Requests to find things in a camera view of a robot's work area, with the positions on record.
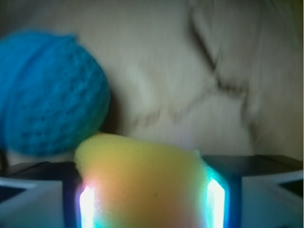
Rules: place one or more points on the yellow-green sponge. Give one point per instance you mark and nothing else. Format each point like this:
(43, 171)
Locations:
(138, 184)

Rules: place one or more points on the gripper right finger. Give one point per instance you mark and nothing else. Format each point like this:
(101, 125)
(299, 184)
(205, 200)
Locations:
(258, 191)

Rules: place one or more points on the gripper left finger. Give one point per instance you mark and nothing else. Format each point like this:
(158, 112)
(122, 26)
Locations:
(45, 195)

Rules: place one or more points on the brown paper bag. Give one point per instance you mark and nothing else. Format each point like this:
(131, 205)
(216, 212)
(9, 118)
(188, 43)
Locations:
(221, 76)

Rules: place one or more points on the blue textured ball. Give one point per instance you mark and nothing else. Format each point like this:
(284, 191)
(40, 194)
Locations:
(53, 93)

